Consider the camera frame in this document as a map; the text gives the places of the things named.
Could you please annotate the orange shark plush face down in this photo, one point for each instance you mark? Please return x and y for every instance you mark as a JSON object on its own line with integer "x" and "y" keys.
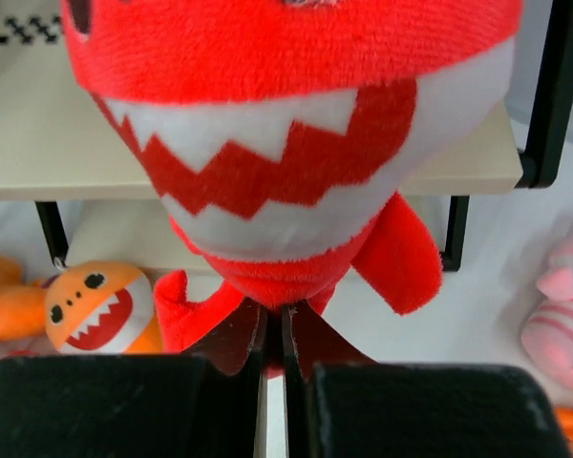
{"x": 22, "y": 305}

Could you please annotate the pink striped plush top left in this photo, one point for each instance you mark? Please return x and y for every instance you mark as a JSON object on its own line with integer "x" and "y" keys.
{"x": 547, "y": 334}

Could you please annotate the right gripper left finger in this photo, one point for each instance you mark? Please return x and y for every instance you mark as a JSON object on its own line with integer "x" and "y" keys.
{"x": 203, "y": 402}

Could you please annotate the beige three-tier shelf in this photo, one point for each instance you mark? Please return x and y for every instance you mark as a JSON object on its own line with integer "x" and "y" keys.
{"x": 55, "y": 143}

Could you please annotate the small red shark plush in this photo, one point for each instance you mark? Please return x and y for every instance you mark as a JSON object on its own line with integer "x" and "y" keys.
{"x": 277, "y": 134}

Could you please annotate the orange shark plush facing up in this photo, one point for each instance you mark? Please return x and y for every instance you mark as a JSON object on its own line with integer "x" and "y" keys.
{"x": 102, "y": 307}

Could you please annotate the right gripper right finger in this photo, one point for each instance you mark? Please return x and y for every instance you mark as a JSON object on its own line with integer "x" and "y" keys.
{"x": 342, "y": 403}

